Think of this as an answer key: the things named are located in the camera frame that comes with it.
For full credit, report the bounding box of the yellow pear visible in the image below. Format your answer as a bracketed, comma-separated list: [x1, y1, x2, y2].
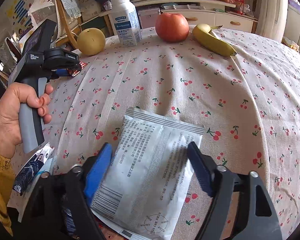
[77, 28, 106, 56]

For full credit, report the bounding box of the cherry print tablecloth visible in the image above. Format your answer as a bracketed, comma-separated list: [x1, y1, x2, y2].
[44, 28, 300, 238]

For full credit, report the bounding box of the white printed foil packet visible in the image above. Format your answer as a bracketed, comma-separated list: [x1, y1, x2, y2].
[91, 107, 204, 239]

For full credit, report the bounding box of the red apple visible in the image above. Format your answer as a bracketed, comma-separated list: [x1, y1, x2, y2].
[155, 13, 190, 43]

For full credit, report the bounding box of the person's left hand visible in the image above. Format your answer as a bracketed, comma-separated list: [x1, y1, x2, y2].
[0, 82, 53, 159]

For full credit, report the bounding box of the yellow banana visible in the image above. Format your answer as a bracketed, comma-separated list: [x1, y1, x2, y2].
[192, 23, 237, 57]

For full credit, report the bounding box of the red snack wrapper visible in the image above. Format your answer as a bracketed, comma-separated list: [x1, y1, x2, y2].
[68, 61, 88, 77]

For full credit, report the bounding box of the light wooden chair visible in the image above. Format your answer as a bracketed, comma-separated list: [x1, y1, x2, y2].
[55, 0, 82, 49]

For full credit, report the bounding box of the white milk bottle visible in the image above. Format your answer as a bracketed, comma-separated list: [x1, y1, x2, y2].
[110, 0, 141, 47]

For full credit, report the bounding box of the white lace curtain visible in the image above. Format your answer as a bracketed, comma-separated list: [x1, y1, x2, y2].
[256, 0, 288, 42]

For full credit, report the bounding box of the pink storage box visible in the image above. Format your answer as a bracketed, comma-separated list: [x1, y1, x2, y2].
[137, 7, 160, 29]

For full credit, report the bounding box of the yellow sleeve forearm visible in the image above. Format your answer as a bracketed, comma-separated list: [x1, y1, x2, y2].
[0, 155, 15, 237]

